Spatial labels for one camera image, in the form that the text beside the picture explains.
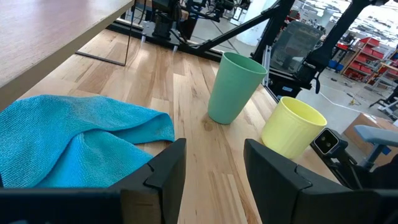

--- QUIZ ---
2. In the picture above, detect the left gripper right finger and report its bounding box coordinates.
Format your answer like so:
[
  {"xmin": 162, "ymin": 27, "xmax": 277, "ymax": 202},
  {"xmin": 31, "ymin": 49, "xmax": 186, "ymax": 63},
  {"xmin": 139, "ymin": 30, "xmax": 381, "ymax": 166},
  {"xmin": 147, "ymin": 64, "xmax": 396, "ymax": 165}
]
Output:
[{"xmin": 244, "ymin": 139, "xmax": 377, "ymax": 224}]

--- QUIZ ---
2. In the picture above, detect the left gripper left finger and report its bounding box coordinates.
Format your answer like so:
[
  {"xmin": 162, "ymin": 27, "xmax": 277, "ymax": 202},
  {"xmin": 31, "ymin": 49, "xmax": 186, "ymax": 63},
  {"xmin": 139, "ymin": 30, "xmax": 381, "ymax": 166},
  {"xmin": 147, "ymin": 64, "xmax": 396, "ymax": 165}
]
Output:
[{"xmin": 108, "ymin": 138, "xmax": 188, "ymax": 224}]

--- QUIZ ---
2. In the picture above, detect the yellow mug with handle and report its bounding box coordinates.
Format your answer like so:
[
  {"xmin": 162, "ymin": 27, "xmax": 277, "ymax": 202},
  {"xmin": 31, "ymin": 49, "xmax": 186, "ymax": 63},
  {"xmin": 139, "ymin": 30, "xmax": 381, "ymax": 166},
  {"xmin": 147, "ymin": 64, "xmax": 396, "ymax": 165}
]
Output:
[{"xmin": 261, "ymin": 96, "xmax": 328, "ymax": 160}]

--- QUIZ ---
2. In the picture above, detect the green plastic cup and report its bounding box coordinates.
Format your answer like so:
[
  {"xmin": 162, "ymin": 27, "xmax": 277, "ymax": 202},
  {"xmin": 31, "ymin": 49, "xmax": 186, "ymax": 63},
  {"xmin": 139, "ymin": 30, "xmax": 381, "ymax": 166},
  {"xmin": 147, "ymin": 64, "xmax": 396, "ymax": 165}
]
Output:
[{"xmin": 207, "ymin": 51, "xmax": 269, "ymax": 126}]

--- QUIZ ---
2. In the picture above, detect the wooden shelf with metal legs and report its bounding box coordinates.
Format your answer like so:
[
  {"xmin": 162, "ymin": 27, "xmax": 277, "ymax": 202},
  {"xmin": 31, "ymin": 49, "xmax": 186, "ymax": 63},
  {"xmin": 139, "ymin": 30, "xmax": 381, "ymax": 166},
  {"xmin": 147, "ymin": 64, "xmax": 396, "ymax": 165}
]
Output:
[{"xmin": 0, "ymin": 0, "xmax": 138, "ymax": 110}]

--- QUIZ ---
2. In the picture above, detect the brown cardboard box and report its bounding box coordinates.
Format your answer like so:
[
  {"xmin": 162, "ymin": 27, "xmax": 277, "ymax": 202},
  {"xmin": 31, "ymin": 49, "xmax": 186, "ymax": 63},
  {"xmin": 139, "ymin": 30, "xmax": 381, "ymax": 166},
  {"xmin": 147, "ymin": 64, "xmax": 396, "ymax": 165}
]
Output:
[{"xmin": 343, "ymin": 112, "xmax": 398, "ymax": 167}]

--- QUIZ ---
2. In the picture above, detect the blue microfibre cloth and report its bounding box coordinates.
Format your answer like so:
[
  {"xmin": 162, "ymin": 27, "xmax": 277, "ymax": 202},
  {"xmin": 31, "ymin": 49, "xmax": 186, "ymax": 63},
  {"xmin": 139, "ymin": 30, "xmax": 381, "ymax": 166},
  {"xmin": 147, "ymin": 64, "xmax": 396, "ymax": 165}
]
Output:
[{"xmin": 0, "ymin": 94, "xmax": 176, "ymax": 189}]

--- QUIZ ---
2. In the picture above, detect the grey-blue chair armrest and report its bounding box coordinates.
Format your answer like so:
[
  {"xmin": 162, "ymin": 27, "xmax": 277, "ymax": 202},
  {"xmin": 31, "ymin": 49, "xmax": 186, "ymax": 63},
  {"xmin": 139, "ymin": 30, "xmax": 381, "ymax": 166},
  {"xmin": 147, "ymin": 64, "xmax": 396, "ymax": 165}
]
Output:
[{"xmin": 353, "ymin": 124, "xmax": 398, "ymax": 170}]

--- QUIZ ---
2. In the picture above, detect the grey mesh office chair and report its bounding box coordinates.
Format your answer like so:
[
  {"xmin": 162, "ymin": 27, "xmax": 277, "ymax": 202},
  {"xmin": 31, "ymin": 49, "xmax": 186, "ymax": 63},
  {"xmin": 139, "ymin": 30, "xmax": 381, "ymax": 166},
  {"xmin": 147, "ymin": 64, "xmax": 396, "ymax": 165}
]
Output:
[{"xmin": 269, "ymin": 21, "xmax": 325, "ymax": 75}]

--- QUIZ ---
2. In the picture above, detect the white round pillar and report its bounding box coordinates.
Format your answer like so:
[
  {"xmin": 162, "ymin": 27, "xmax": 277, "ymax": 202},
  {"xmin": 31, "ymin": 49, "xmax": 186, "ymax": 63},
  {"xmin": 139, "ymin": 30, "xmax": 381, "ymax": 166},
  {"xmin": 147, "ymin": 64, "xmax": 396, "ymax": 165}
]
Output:
[{"xmin": 235, "ymin": 0, "xmax": 278, "ymax": 47}]

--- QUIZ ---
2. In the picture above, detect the red storage shelving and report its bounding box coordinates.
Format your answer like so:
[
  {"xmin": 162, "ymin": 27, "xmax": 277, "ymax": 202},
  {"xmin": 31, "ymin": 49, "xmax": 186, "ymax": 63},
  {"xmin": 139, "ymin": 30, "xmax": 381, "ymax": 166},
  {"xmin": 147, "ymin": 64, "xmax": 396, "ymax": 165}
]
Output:
[{"xmin": 341, "ymin": 36, "xmax": 391, "ymax": 82}]

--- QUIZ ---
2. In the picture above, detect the black table-level camera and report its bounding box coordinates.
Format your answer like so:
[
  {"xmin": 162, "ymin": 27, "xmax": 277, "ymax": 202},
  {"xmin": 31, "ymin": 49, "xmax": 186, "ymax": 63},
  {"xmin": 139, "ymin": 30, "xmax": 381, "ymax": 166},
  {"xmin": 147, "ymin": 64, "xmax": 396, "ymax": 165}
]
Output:
[{"xmin": 310, "ymin": 128, "xmax": 363, "ymax": 189}]

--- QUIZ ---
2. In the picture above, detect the black metal table frame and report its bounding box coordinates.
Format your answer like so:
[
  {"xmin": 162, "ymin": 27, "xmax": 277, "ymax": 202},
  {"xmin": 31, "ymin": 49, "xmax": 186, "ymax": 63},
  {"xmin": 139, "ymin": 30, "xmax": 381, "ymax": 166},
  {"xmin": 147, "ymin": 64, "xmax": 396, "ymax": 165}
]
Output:
[{"xmin": 107, "ymin": 0, "xmax": 391, "ymax": 103}]

